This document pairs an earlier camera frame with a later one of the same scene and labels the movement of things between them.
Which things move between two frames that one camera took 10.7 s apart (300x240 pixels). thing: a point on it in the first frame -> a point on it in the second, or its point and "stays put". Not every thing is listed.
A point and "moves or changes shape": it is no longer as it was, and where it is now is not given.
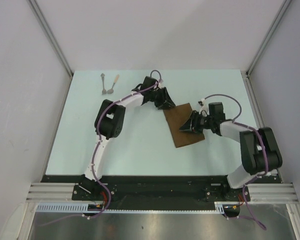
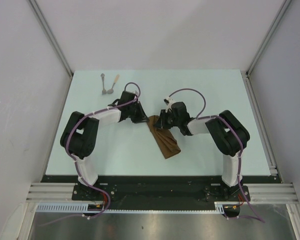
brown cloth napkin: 176,117 moves or changes shape
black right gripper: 192,124 -> 161,122
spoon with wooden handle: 111,90 stays put
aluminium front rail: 273,193 stays put
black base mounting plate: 158,189 stays put
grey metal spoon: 104,91 stays put
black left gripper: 165,100 -> 142,117
